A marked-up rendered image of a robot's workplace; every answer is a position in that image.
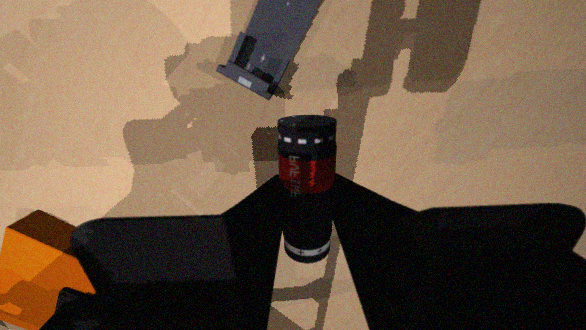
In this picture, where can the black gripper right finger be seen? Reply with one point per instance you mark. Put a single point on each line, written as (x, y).
(395, 254)

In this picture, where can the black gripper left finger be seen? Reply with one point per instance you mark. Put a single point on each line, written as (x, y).
(238, 250)

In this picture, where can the black and red cylindrical battery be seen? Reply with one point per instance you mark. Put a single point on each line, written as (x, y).
(307, 163)

